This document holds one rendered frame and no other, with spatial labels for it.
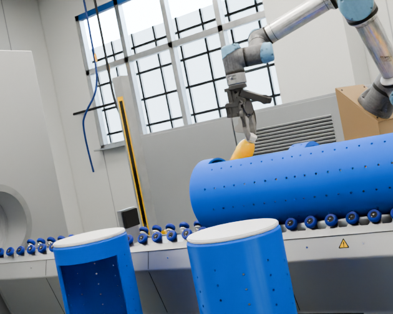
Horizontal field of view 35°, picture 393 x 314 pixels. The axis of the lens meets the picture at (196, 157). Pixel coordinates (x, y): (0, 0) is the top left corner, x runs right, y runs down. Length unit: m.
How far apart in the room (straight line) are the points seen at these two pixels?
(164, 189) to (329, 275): 2.73
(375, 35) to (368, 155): 0.49
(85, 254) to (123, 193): 4.64
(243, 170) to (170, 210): 2.55
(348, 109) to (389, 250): 0.75
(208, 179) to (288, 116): 1.79
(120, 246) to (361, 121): 1.09
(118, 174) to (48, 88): 1.37
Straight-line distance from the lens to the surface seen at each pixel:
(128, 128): 3.06
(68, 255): 2.32
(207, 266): 1.77
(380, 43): 2.36
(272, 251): 1.78
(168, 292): 2.58
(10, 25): 7.41
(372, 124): 2.59
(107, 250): 2.31
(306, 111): 3.99
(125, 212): 2.70
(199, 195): 2.34
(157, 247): 2.54
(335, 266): 2.18
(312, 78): 5.05
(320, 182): 2.11
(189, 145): 4.54
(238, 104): 2.34
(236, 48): 2.36
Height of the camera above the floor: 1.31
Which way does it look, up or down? 1 degrees down
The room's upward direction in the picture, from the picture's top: 11 degrees counter-clockwise
